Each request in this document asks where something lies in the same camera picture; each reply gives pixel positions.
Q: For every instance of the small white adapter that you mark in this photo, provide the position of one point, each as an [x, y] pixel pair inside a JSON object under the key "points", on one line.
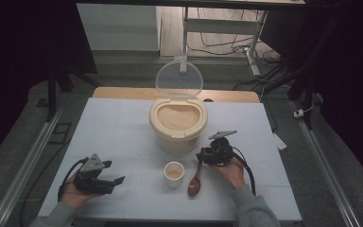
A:
{"points": [[298, 113]]}

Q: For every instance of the small rice portion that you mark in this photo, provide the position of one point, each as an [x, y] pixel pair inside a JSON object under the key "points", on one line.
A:
{"points": [[174, 174]]}

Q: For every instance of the metal floor rail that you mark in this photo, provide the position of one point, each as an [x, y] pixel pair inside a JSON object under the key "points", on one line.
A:
{"points": [[324, 164], [25, 164]]}

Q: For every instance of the person's left hand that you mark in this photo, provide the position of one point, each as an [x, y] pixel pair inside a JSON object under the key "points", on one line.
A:
{"points": [[75, 197]]}

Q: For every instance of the clear plastic container lid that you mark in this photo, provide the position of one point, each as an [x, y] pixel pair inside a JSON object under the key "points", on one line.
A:
{"points": [[179, 78]]}

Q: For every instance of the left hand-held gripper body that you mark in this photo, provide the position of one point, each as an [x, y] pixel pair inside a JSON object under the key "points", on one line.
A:
{"points": [[91, 179]]}

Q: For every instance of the bulk uncooked rice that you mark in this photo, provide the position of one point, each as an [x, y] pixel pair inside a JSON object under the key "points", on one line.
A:
{"points": [[178, 116]]}

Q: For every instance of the black floor frame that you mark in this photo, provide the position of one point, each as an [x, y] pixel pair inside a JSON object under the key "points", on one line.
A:
{"points": [[60, 134]]}

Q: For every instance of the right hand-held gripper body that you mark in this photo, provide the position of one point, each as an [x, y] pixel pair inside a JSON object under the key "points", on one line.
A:
{"points": [[221, 151]]}

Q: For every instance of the black metal stand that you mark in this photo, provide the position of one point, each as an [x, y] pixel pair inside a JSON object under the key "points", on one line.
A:
{"points": [[51, 94], [308, 82]]}

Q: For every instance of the white panel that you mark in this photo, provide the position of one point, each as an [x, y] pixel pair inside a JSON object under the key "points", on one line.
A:
{"points": [[116, 28]]}

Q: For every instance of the cream plastic rice container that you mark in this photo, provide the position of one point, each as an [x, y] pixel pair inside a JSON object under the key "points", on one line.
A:
{"points": [[178, 142]]}

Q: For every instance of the person's right hand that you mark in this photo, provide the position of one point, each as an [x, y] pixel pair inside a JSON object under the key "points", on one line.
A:
{"points": [[231, 175]]}

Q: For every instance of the white ribbed cup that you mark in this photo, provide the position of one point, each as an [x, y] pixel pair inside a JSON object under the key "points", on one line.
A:
{"points": [[174, 181]]}

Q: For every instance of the brown wooden spoon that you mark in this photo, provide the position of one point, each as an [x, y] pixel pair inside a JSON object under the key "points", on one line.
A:
{"points": [[194, 188]]}

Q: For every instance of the light wooden table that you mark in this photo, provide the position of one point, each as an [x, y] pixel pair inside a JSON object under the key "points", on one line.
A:
{"points": [[123, 93]]}

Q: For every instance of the white table cover sheet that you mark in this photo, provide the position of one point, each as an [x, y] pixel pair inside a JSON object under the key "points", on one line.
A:
{"points": [[123, 126]]}

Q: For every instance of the white metal desk frame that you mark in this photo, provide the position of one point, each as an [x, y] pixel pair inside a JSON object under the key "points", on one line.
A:
{"points": [[220, 26]]}

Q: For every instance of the white paper tag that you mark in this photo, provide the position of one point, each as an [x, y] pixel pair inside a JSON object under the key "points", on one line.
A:
{"points": [[280, 142]]}

